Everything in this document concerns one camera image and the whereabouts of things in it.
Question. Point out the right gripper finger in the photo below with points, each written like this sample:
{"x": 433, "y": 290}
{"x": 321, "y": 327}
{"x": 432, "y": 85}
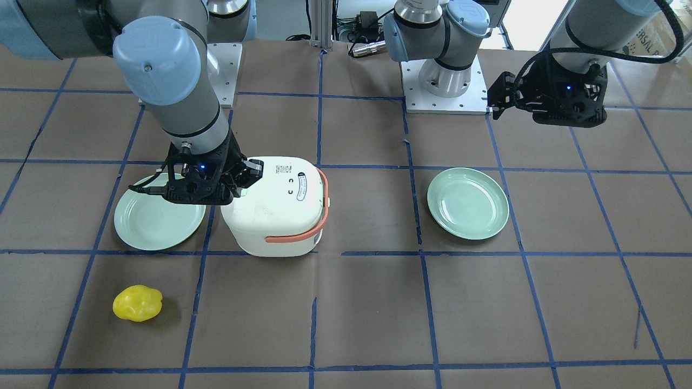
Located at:
{"x": 245, "y": 174}

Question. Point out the black power adapter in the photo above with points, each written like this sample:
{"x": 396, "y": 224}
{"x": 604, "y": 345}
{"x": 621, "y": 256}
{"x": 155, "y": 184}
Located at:
{"x": 367, "y": 20}

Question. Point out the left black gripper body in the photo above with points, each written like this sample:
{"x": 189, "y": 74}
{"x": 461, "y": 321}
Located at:
{"x": 537, "y": 86}

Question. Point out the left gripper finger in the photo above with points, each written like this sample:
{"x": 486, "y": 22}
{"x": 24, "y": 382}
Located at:
{"x": 499, "y": 106}
{"x": 504, "y": 89}

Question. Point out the green plate near right arm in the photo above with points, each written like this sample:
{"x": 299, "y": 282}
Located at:
{"x": 150, "y": 223}

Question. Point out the yellow toy lemon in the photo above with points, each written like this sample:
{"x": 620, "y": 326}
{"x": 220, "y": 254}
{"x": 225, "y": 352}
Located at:
{"x": 137, "y": 303}

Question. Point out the white rice cooker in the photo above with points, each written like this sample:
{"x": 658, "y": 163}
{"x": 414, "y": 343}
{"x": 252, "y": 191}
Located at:
{"x": 283, "y": 214}

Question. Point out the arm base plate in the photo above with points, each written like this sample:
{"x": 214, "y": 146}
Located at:
{"x": 419, "y": 100}
{"x": 227, "y": 70}

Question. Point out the aluminium frame post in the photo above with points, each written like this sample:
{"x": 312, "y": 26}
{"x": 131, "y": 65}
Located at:
{"x": 321, "y": 24}

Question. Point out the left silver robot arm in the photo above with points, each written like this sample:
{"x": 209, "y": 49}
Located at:
{"x": 447, "y": 37}

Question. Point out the green plate near left arm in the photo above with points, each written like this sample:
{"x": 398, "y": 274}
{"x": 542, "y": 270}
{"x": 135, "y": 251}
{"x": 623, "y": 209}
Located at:
{"x": 468, "y": 203}

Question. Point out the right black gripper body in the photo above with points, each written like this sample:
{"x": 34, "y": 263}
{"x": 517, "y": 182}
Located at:
{"x": 231, "y": 158}

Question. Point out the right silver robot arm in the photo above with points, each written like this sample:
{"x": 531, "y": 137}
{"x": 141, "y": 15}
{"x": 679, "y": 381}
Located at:
{"x": 55, "y": 30}

